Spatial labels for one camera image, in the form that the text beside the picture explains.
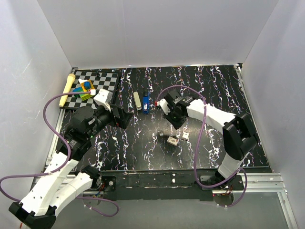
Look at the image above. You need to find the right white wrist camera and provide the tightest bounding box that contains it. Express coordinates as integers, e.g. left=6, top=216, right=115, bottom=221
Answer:
left=156, top=99, right=170, bottom=115

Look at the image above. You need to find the purple cable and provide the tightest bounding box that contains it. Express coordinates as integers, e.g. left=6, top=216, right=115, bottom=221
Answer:
left=156, top=85, right=248, bottom=207
left=0, top=90, right=120, bottom=217

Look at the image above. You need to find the black white checkerboard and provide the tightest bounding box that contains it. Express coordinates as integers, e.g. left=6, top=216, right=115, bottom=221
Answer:
left=59, top=69, right=121, bottom=111

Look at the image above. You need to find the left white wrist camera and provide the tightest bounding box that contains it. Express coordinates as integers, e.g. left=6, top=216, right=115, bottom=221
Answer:
left=93, top=89, right=112, bottom=112

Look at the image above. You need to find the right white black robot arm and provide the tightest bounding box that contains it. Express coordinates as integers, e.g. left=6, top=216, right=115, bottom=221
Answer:
left=158, top=90, right=260, bottom=190

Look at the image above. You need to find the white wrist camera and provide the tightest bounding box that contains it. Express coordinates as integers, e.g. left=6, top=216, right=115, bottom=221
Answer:
left=156, top=99, right=170, bottom=115
left=93, top=89, right=112, bottom=112

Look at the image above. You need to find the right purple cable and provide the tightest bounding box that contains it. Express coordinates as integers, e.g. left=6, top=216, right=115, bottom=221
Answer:
left=156, top=85, right=248, bottom=207

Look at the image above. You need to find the aluminium frame rail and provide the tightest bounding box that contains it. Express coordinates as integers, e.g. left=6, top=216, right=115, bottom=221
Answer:
left=20, top=174, right=105, bottom=229

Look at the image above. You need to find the staple box one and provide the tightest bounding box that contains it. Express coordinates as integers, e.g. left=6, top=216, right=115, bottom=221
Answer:
left=182, top=132, right=189, bottom=141

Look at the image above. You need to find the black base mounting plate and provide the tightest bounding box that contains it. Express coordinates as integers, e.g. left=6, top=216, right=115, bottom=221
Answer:
left=84, top=170, right=244, bottom=201

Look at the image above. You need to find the colourful toy block assembly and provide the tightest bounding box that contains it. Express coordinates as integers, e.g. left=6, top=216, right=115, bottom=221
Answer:
left=73, top=80, right=95, bottom=101

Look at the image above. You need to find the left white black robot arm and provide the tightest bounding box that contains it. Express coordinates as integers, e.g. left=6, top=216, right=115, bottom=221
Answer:
left=9, top=104, right=133, bottom=229

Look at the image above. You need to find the staple box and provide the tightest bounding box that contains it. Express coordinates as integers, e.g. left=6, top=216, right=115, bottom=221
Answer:
left=167, top=136, right=179, bottom=146

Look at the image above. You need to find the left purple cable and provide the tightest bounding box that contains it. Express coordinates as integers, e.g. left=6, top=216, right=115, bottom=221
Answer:
left=0, top=90, right=120, bottom=217

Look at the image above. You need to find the white cream stapler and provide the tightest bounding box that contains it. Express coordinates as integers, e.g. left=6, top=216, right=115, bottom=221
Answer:
left=133, top=92, right=142, bottom=111

